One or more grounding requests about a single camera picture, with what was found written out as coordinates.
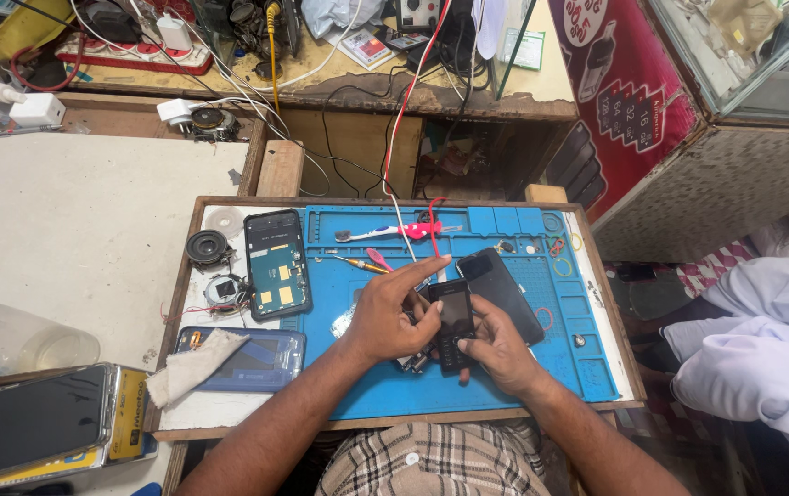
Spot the smartphone in clear case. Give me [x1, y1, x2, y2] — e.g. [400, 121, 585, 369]
[0, 363, 120, 488]

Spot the grey pen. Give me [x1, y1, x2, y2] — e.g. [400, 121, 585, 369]
[0, 124, 65, 139]

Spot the yellow retail package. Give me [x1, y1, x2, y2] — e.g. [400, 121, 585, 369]
[0, 367, 160, 485]

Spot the person's plaid garment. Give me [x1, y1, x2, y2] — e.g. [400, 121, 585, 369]
[315, 419, 548, 496]

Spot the clear plastic jar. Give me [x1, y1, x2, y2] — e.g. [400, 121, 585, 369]
[0, 298, 101, 379]

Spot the white wire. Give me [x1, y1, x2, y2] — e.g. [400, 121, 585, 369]
[382, 180, 419, 263]

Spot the red wire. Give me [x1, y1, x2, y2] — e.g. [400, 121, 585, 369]
[382, 0, 452, 260]

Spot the red printed poster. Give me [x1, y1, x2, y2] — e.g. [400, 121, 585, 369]
[547, 0, 703, 223]

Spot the person's left hand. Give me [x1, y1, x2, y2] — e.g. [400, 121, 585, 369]
[339, 255, 452, 369]

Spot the pile of black parts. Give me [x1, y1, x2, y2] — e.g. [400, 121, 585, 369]
[228, 0, 303, 78]

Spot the white soldering station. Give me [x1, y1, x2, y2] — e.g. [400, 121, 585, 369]
[394, 0, 441, 33]

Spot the wooden block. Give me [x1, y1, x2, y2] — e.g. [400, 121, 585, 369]
[256, 140, 306, 199]

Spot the opened phone with green board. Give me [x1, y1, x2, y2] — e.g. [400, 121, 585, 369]
[243, 209, 313, 322]

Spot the black keypad phone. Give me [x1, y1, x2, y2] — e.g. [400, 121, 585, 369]
[428, 278, 478, 374]

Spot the white and pink toothbrush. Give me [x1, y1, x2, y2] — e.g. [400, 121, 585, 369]
[334, 220, 464, 243]

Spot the red white checked cloth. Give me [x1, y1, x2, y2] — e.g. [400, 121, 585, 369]
[676, 240, 755, 299]

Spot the dismantled speaker part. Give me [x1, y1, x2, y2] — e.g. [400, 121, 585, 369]
[191, 107, 241, 143]

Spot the pink plastic pry tool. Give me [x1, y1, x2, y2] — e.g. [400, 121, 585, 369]
[366, 247, 396, 274]

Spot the white cloth heap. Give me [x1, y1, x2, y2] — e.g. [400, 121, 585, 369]
[662, 257, 789, 483]

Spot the blue silicone repair mat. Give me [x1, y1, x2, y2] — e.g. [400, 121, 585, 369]
[281, 204, 621, 421]

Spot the red and white power strip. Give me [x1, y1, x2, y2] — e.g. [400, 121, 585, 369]
[56, 33, 214, 76]

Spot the white charger adapter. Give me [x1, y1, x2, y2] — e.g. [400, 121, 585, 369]
[9, 93, 67, 128]

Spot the red cable loop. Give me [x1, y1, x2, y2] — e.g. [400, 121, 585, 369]
[9, 43, 87, 93]

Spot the black cable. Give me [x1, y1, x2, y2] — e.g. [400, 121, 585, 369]
[317, 65, 395, 199]

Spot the grey plastic bag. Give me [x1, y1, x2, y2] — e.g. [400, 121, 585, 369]
[301, 0, 387, 39]

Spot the black smartphone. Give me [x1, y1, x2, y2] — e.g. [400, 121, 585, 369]
[456, 248, 546, 347]

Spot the blue phone frame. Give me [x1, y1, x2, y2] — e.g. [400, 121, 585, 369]
[174, 327, 307, 394]

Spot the white charger plug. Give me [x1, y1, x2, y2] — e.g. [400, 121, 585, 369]
[156, 98, 193, 128]

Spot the black power adapter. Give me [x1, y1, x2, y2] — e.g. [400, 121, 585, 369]
[83, 2, 142, 44]

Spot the small circuit board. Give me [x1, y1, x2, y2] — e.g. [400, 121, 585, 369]
[394, 348, 438, 375]

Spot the yellow cable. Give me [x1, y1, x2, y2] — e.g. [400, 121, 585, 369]
[265, 0, 283, 115]

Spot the silver foil part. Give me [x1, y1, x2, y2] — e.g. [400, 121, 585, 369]
[330, 306, 357, 340]

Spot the white plug adapter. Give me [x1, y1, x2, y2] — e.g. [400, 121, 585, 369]
[157, 14, 193, 52]

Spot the glass display counter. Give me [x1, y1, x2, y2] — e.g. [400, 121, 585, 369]
[547, 0, 789, 263]

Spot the black round speaker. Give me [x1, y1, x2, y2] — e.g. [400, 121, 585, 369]
[185, 229, 234, 270]

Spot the person's right hand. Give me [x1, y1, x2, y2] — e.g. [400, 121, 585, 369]
[458, 296, 548, 400]

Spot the green paper sheet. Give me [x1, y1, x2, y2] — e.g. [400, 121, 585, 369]
[501, 28, 546, 72]

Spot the white printed card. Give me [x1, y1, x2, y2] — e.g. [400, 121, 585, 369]
[338, 28, 397, 71]

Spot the yellow bag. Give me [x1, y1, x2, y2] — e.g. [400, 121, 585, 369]
[0, 0, 76, 68]

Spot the silver round speaker with wires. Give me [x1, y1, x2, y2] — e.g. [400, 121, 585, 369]
[203, 273, 251, 313]

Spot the yellow handled screwdriver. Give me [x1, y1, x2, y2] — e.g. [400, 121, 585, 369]
[331, 255, 393, 276]

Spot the cluttered wooden workbench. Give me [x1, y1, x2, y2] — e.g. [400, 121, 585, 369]
[57, 0, 579, 124]

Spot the white cloth scrap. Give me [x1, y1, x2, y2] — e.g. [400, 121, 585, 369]
[147, 328, 252, 409]

